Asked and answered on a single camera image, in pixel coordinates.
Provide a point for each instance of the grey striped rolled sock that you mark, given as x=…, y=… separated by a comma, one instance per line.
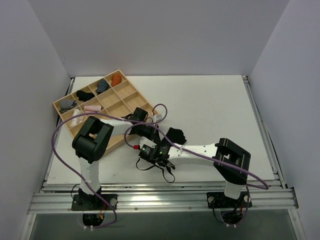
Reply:
x=66, y=105

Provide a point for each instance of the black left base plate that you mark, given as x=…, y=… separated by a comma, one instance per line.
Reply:
x=84, y=202

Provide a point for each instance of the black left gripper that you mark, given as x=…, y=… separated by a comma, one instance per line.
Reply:
x=155, y=132

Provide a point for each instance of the white rolled sock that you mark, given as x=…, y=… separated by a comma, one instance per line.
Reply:
x=75, y=121

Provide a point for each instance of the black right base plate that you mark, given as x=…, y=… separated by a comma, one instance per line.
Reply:
x=218, y=200

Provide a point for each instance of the black rolled sock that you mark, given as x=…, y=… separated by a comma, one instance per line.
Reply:
x=84, y=96

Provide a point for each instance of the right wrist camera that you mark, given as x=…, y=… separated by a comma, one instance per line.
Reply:
x=147, y=149

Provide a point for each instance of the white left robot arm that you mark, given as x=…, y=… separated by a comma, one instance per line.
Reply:
x=91, y=142

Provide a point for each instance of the orange rolled sock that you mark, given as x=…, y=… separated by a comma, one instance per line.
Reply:
x=116, y=79

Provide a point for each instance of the black underwear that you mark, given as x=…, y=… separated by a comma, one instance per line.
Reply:
x=175, y=136

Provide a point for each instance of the pink rolled sock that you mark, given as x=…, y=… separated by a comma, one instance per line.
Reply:
x=92, y=108

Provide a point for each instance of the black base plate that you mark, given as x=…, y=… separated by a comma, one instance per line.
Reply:
x=84, y=202
x=218, y=200

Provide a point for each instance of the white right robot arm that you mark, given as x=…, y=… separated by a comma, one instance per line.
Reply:
x=229, y=159

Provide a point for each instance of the dark grey rolled sock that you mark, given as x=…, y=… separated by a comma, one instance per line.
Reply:
x=102, y=86

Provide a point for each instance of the wooden compartment tray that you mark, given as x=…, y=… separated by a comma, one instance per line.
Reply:
x=102, y=107

